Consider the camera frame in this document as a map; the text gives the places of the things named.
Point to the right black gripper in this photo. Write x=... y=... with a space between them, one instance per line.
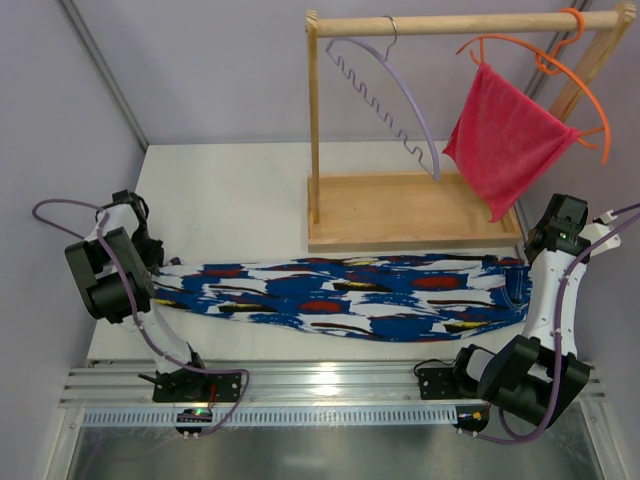
x=536 y=245

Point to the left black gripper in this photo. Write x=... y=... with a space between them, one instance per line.
x=151 y=253

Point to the blue patterned trousers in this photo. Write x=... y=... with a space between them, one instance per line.
x=390 y=298

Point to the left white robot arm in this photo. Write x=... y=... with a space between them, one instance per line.
x=112 y=268

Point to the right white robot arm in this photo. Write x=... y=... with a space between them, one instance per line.
x=537 y=374

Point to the orange clothes hanger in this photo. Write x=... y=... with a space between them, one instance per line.
x=549 y=64

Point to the pink cloth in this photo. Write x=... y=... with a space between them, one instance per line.
x=503 y=141

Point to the wooden clothes rack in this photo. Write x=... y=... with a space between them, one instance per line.
x=405 y=210

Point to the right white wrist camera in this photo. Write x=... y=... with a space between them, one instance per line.
x=599 y=228

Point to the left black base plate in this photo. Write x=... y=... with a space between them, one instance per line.
x=200 y=386

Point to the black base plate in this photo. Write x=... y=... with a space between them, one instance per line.
x=442 y=381
x=200 y=386

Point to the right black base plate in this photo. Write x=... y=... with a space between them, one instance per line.
x=442 y=381

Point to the aluminium mounting rail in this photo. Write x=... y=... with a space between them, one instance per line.
x=111 y=383

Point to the slotted cable duct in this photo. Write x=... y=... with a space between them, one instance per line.
x=270 y=416

